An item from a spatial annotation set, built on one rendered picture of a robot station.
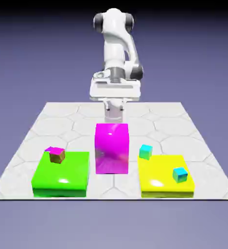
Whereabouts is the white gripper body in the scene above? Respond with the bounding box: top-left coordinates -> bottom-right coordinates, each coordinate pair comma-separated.
89,77 -> 141,103

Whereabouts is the small cyan cube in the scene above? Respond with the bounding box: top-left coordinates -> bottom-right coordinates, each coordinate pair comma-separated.
139,144 -> 153,161
172,166 -> 189,184

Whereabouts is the large magenta box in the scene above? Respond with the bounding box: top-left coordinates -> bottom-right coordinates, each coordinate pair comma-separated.
94,123 -> 129,175

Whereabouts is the large yellow box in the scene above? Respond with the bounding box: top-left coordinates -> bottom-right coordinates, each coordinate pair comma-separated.
137,154 -> 195,198

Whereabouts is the large green box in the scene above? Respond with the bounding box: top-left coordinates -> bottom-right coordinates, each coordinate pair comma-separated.
31,151 -> 90,198

